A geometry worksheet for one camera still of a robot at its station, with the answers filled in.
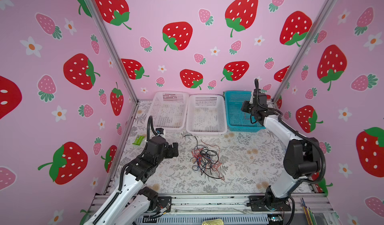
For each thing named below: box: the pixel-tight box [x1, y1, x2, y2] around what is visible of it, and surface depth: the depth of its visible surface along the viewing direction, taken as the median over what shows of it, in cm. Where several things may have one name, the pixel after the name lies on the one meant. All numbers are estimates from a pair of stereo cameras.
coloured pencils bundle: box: [300, 197, 318, 225], surface depth 71 cm
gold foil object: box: [201, 218, 224, 225], surface depth 66 cm
